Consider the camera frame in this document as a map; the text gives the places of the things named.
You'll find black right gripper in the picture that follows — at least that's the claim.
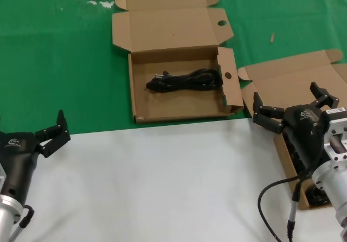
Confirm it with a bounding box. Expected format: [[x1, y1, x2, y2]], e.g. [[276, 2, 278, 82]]
[[252, 81, 340, 170]]

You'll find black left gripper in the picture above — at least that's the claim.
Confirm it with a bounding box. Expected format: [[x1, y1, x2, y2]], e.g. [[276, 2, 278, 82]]
[[0, 109, 72, 202]]

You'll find black power cable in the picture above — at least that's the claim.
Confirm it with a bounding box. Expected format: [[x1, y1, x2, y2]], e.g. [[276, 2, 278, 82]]
[[145, 67, 224, 93]]

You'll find cardboard box with tabbed lid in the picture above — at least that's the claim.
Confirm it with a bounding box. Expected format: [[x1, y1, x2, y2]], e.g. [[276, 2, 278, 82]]
[[237, 49, 347, 211]]

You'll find open flat cardboard box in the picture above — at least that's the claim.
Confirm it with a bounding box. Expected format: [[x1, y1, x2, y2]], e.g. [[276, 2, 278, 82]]
[[112, 0, 245, 124]]

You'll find green table mat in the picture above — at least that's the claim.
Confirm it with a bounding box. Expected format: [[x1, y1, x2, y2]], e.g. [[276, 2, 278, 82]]
[[0, 0, 347, 138]]

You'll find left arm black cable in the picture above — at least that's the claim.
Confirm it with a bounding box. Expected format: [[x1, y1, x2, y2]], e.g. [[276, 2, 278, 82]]
[[8, 203, 35, 242]]

